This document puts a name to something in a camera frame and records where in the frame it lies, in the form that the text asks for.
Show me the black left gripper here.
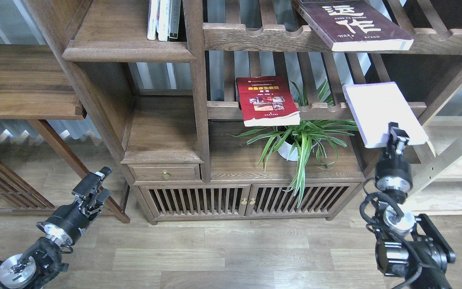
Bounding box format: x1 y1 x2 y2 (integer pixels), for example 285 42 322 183
37 167 112 246

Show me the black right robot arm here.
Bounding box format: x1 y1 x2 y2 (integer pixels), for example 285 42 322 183
360 122 456 289

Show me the dark green upright book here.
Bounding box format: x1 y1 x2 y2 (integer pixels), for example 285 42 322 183
168 0 182 42

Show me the pale lavender paperback book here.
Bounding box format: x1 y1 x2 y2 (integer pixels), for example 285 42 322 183
343 82 429 149

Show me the dark wooden bookshelf cabinet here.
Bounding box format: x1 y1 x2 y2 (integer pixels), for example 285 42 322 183
24 0 462 225

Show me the light wooden shelf rack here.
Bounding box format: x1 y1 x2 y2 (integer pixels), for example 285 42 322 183
371 76 462 218

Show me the maroon book with white characters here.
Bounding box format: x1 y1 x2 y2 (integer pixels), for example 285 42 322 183
292 0 413 52

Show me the red paperback book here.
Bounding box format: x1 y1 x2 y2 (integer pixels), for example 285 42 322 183
236 76 301 127

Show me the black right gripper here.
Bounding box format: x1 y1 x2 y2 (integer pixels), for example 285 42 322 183
375 122 413 192

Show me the dark wooden side table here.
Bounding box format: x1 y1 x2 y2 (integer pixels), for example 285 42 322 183
0 44 131 224

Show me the white upright book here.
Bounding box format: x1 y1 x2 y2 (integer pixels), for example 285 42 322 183
156 0 171 42
147 0 161 41

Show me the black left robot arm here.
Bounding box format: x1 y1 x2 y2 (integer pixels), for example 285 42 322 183
0 167 112 289

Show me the white plant pot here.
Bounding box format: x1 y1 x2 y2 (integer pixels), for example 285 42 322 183
277 135 299 161

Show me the white upright book left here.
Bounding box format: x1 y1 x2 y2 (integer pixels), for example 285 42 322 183
147 0 161 41

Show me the green spider plant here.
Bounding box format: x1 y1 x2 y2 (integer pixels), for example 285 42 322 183
232 79 360 208

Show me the white upright book middle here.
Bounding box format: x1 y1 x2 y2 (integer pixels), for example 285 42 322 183
156 0 171 42

